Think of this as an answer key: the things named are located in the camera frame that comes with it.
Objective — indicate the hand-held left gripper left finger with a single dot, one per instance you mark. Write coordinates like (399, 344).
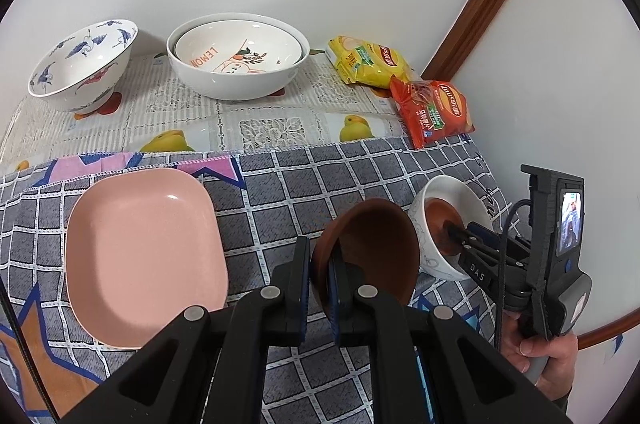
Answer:
(301, 289)

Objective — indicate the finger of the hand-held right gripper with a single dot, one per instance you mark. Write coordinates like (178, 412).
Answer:
(487, 238)
(460, 235)

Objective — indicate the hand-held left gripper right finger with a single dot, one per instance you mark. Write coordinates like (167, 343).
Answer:
(336, 299)

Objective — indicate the plain white bowl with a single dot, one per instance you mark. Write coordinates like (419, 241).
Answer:
(435, 265)

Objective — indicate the small brown bowl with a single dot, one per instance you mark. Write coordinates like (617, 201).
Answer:
(380, 244)

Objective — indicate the pink plate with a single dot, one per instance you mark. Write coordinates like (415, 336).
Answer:
(145, 249)

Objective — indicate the person's right hand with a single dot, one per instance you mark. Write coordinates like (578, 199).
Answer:
(560, 364)

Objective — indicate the brown wooden baseboard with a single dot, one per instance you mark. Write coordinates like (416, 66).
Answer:
(600, 334)

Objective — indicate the grey checked cloth with stars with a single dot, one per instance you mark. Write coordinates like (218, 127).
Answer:
(280, 194)

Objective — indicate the red chip bag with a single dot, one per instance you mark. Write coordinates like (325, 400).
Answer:
(435, 111)

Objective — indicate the floral plastic tablecloth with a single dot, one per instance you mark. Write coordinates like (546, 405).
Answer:
(270, 123)

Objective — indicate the yellow chip bag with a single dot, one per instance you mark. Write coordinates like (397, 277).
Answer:
(370, 63)

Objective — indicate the large white bowl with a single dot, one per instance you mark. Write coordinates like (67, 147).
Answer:
(225, 86)

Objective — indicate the white bowl with orange print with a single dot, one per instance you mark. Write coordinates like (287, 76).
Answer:
(250, 48)

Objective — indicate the blue patterned white bowl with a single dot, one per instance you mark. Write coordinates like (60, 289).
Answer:
(75, 53)

